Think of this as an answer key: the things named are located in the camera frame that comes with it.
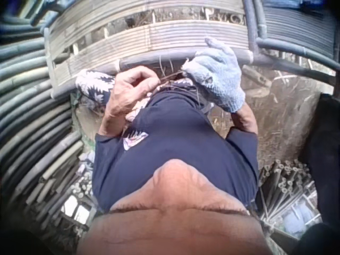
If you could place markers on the person's left hand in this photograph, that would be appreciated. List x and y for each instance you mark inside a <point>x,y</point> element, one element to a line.
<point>125,93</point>

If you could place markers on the person's right hand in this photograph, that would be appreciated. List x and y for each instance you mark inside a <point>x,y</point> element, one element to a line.
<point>220,77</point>

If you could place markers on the thin brown rattan strip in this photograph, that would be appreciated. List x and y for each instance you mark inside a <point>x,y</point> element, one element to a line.
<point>172,75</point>

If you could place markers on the pale bamboo slat bench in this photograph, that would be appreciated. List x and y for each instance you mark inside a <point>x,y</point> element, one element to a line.
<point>159,34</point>

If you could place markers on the short bamboo piece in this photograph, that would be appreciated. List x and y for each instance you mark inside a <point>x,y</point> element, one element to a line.
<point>256,75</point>

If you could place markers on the pile of long bamboo poles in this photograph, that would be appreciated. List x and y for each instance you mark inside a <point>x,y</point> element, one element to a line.
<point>32,119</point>

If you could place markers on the bundle of cut bamboo sticks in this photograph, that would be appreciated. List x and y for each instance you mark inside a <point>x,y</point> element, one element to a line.
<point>287,186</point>

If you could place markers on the black bulky object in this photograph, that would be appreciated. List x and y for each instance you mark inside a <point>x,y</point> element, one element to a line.
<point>326,159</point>

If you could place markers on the dark bamboo slat frame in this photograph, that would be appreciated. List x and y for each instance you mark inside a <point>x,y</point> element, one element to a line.
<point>295,26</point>

